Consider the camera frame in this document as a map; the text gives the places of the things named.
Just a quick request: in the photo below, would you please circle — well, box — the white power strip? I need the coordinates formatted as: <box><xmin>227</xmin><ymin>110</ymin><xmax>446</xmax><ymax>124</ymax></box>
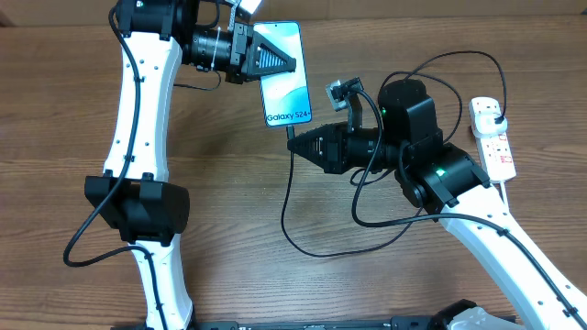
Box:
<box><xmin>468</xmin><ymin>96</ymin><xmax>516</xmax><ymax>183</ymax></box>

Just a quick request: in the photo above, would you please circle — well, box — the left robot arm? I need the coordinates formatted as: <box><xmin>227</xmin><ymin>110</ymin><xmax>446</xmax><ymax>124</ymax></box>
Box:
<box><xmin>84</xmin><ymin>1</ymin><xmax>305</xmax><ymax>329</ymax></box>

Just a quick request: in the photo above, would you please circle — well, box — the white charger plug adapter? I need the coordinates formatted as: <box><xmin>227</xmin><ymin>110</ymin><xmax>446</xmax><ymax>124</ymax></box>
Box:
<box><xmin>471</xmin><ymin>114</ymin><xmax>508</xmax><ymax>138</ymax></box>

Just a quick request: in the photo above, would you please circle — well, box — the blue Galaxy smartphone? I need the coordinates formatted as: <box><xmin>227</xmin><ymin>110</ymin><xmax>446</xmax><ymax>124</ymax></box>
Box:
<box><xmin>253</xmin><ymin>21</ymin><xmax>312</xmax><ymax>127</ymax></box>

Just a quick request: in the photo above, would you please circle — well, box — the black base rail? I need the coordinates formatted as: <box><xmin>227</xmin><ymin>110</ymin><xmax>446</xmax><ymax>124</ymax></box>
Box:
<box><xmin>188</xmin><ymin>316</ymin><xmax>433</xmax><ymax>330</ymax></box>

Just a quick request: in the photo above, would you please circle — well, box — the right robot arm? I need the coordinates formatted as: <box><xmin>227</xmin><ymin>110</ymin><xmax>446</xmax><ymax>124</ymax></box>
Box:
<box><xmin>287</xmin><ymin>79</ymin><xmax>586</xmax><ymax>329</ymax></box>

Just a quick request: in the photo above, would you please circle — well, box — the black USB charging cable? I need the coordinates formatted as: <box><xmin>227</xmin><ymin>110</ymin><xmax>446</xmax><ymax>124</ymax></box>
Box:
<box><xmin>280</xmin><ymin>50</ymin><xmax>508</xmax><ymax>259</ymax></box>

